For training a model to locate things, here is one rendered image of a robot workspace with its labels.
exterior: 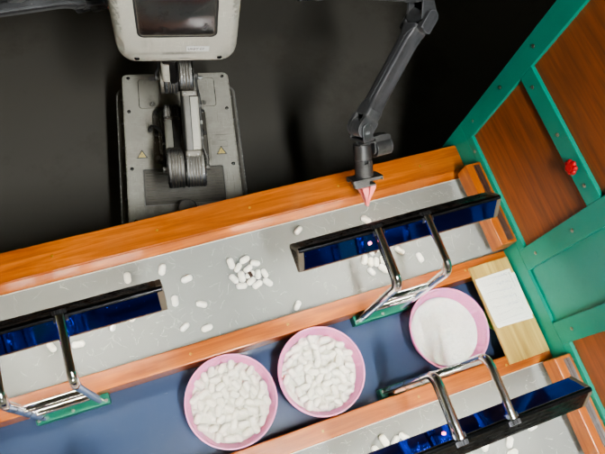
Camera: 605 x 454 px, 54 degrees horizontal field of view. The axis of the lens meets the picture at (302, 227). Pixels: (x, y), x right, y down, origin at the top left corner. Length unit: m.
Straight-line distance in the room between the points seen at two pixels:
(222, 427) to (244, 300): 0.38
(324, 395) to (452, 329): 0.48
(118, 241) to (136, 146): 0.57
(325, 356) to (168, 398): 0.48
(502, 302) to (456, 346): 0.21
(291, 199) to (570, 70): 0.90
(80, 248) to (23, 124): 1.24
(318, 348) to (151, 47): 0.99
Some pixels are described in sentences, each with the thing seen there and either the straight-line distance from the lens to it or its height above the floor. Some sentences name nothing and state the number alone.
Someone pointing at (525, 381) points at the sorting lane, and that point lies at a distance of 2.08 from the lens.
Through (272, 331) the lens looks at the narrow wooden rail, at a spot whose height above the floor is 0.76.
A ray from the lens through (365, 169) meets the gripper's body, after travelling 1.85.
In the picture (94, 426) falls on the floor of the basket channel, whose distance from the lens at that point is 1.89.
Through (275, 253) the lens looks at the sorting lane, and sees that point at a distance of 1.91.
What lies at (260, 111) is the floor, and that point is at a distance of 3.02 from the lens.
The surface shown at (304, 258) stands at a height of 1.09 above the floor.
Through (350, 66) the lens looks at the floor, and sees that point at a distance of 3.28.
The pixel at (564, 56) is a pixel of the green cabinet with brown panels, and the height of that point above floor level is 1.38.
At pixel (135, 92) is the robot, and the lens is 2.49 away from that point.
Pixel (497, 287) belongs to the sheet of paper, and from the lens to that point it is 2.07.
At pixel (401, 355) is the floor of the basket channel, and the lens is 1.99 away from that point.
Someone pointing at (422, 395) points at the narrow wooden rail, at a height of 0.77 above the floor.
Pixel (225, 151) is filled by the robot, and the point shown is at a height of 0.48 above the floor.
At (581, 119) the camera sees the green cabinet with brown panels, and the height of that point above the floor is 1.33.
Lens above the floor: 2.54
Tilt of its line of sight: 66 degrees down
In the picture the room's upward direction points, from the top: 24 degrees clockwise
